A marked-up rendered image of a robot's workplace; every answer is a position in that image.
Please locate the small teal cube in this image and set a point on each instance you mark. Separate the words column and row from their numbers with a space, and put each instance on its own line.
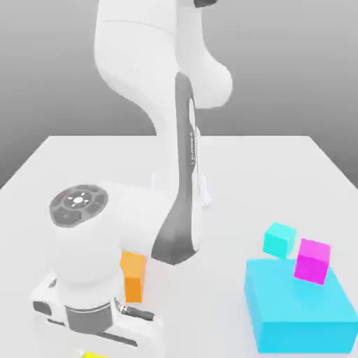
column 278, row 242

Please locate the large cyan box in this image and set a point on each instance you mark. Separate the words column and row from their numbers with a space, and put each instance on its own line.
column 296, row 316

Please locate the large orange box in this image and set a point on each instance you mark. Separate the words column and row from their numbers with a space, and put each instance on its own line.
column 133, row 279

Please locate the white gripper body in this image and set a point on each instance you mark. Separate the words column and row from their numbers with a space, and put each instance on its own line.
column 145, row 332

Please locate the small magenta cube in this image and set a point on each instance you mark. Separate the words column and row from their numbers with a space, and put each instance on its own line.
column 311, row 263

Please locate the small yellow cube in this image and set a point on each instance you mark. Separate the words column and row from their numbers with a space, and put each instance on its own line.
column 93, row 355

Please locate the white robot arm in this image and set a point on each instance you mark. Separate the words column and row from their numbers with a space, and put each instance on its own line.
column 134, row 84

